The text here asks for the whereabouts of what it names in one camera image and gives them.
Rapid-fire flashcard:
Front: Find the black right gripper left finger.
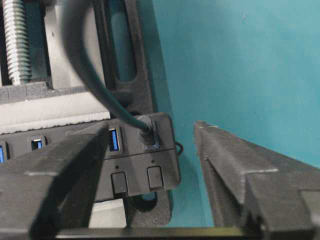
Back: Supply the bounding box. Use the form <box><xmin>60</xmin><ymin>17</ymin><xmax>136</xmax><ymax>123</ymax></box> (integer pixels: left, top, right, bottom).
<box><xmin>0</xmin><ymin>124</ymin><xmax>109</xmax><ymax>240</ymax></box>

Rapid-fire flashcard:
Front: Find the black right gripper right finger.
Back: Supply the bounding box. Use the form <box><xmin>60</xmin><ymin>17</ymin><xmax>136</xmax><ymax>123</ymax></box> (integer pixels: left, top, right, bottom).
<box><xmin>193</xmin><ymin>121</ymin><xmax>320</xmax><ymax>240</ymax></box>

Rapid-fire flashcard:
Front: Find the black USB cable with plug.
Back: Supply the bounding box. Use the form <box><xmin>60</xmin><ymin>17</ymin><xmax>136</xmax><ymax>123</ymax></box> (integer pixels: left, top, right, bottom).
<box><xmin>60</xmin><ymin>0</ymin><xmax>161</xmax><ymax>148</ymax></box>

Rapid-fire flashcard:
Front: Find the black multi-port USB hub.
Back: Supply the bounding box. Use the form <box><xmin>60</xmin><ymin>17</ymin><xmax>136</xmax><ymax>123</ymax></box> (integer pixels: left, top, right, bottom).
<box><xmin>0</xmin><ymin>112</ymin><xmax>181</xmax><ymax>202</ymax></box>

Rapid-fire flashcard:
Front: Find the black bench vise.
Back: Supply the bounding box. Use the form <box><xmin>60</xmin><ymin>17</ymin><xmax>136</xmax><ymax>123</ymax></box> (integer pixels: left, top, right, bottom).
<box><xmin>0</xmin><ymin>0</ymin><xmax>172</xmax><ymax>228</ymax></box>

